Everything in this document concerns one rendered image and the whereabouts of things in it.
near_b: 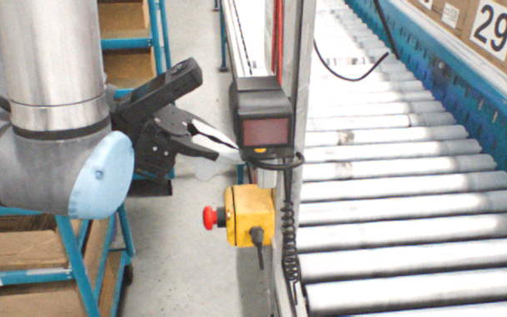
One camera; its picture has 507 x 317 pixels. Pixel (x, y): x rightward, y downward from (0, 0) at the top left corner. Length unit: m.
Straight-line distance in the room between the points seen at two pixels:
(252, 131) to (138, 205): 1.63
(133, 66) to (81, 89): 1.48
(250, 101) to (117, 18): 1.39
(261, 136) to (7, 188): 0.25
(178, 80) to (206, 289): 1.22
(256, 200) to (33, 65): 0.39
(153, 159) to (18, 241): 0.56
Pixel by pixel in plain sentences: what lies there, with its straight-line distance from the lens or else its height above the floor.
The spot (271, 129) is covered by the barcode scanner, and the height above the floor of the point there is 1.07.
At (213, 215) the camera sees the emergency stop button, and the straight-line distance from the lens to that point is 0.70.
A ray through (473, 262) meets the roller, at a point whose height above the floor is 0.73.
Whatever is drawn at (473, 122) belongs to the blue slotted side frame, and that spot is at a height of 0.75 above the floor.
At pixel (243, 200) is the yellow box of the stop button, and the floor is 0.88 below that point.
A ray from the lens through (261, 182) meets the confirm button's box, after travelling 0.63.
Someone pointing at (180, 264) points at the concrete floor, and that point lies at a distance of 1.79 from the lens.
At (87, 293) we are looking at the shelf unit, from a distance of 1.14.
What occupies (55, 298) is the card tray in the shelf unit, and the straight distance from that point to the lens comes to 1.23.
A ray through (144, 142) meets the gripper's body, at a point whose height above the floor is 1.00.
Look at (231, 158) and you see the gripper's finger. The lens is 0.62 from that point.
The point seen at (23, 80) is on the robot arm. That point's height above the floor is 1.15.
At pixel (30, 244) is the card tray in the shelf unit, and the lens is 1.11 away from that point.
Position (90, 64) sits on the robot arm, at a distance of 0.43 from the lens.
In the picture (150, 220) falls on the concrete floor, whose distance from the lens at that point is 1.99.
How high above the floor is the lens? 1.31
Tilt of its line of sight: 35 degrees down
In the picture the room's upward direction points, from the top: straight up
